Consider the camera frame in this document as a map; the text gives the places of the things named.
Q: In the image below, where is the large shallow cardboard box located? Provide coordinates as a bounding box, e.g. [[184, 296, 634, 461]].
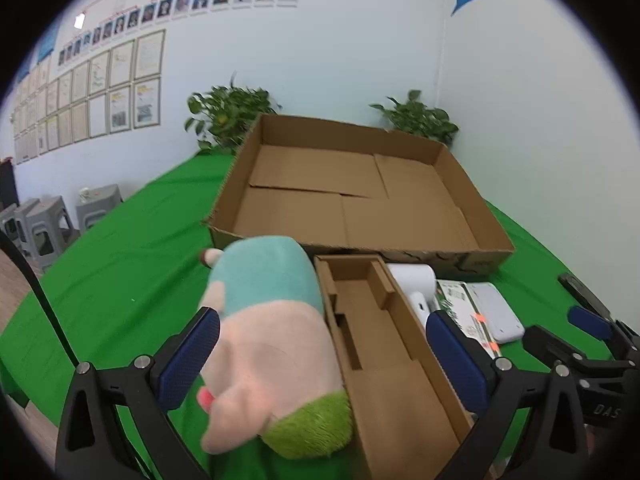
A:
[[201, 113, 516, 281]]

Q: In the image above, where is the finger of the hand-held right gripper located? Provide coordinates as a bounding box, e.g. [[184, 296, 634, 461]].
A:
[[557, 274, 640, 361], [522, 325, 620, 377]]

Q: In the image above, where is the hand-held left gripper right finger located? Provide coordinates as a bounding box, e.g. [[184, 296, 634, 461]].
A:
[[425, 311, 592, 480]]

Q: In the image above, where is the green and white carton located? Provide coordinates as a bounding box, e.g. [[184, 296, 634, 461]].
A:
[[435, 280, 501, 358]]

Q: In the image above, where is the wall of framed certificates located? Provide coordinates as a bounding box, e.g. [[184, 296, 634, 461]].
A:
[[10, 30, 166, 166]]

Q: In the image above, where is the row of portrait photos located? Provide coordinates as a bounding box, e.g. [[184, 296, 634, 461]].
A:
[[57, 0, 302, 67]]

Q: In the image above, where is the white wall cable duct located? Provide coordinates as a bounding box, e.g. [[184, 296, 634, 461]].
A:
[[434, 17, 449, 108]]

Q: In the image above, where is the grey plastic stool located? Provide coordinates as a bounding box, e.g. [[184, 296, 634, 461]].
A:
[[0, 199, 40, 261], [24, 195, 81, 274], [75, 184, 124, 233]]

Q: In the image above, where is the white handheld device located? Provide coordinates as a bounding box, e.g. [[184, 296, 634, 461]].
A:
[[387, 263, 441, 328]]

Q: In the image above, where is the small blue wall poster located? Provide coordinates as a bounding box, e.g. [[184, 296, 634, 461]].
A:
[[37, 25, 61, 61]]

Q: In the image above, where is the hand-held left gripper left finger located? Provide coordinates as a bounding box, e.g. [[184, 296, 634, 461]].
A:
[[55, 305, 222, 480]]

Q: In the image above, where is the black cable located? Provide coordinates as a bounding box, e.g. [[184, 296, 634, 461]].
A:
[[0, 232, 82, 368]]

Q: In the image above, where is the potted green plant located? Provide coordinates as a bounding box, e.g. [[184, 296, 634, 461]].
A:
[[370, 90, 460, 149], [185, 72, 283, 156]]

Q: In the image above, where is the white flat plastic device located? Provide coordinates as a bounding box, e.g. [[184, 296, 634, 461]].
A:
[[465, 282, 526, 344]]

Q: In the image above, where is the pink and teal plush toy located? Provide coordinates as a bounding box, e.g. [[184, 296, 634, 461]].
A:
[[199, 234, 356, 461]]

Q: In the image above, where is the narrow cardboard insert tray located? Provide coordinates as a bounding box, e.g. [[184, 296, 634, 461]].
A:
[[314, 254, 476, 480]]

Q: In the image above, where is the green tablecloth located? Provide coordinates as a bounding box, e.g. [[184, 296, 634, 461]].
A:
[[0, 152, 640, 480]]

